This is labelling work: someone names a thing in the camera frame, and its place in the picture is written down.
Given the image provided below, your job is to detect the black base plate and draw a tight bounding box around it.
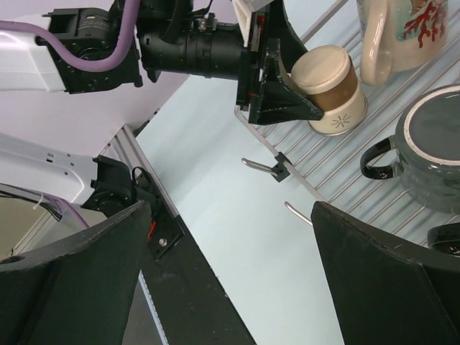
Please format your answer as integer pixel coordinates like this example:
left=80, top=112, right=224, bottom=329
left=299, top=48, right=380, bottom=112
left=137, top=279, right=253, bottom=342
left=142, top=168, right=258, bottom=345

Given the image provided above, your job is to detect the small steel cup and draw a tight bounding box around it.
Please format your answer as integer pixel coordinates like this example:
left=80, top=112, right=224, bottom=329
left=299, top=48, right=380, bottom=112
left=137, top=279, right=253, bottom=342
left=290, top=45, right=367, bottom=136

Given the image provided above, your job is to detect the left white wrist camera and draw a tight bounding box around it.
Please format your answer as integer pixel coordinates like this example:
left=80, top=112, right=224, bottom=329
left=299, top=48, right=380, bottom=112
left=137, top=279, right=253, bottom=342
left=231, top=0, right=272, bottom=47

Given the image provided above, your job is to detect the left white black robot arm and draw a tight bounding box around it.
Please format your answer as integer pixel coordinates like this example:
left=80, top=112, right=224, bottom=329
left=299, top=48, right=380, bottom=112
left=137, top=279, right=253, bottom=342
left=1, top=1, right=325, bottom=225

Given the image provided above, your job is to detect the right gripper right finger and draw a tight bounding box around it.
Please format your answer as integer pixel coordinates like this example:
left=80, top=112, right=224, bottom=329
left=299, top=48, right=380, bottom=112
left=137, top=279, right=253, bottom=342
left=311, top=201, right=459, bottom=344

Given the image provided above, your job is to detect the dark green mug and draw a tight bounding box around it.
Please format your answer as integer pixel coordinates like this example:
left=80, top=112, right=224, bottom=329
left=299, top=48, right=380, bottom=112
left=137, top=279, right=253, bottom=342
left=359, top=83, right=459, bottom=214

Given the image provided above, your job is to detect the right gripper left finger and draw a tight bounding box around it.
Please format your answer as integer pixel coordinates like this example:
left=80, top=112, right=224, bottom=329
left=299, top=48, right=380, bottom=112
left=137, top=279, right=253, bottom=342
left=1, top=201, right=151, bottom=344

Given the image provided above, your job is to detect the metal wire dish rack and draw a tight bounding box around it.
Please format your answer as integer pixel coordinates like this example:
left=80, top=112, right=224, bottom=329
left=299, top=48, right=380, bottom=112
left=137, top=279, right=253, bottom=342
left=235, top=1, right=459, bottom=243

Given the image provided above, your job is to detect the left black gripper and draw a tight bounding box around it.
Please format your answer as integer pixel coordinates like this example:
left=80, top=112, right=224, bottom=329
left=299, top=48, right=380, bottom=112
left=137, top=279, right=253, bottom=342
left=137, top=0, right=324, bottom=126

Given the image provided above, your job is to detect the beige mug coral print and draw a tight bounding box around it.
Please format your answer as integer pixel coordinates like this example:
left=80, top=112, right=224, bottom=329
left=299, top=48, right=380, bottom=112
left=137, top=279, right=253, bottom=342
left=356, top=0, right=449, bottom=86

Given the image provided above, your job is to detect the aluminium frame rail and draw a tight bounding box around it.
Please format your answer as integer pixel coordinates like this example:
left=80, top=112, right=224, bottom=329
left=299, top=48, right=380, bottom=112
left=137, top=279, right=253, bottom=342
left=100, top=124, right=188, bottom=233

